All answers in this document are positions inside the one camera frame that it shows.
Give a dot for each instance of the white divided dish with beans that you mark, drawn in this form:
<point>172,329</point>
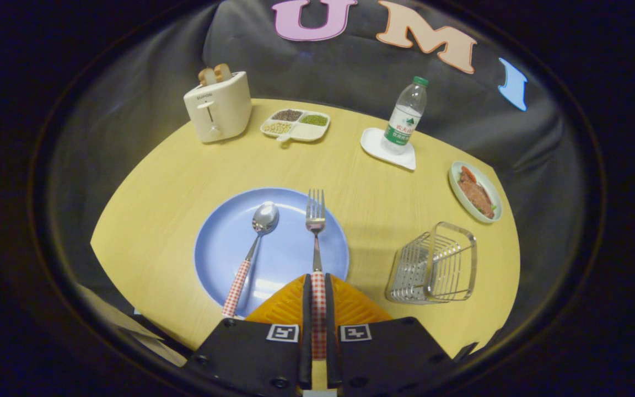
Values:
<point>309,132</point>

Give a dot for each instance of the blue plate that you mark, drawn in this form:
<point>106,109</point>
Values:
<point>284,259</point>

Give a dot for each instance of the white coaster tray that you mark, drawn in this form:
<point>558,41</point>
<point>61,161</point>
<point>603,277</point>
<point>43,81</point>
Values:
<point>372,143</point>

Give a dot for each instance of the cream toaster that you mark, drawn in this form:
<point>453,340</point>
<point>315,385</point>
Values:
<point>224,110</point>

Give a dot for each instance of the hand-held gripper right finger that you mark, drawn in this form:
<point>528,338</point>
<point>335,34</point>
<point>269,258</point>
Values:
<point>331,342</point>

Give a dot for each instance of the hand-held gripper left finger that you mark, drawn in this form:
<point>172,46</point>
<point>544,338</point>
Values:
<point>306,342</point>

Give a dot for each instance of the green plate with meat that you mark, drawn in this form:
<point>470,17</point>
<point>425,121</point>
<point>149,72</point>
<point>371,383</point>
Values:
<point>474,193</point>

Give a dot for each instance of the clear plastic water bottle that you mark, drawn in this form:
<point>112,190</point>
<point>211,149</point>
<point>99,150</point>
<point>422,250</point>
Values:
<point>403,124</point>

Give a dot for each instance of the toast slice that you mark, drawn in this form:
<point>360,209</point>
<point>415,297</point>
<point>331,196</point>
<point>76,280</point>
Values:
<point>222,71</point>
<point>206,76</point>

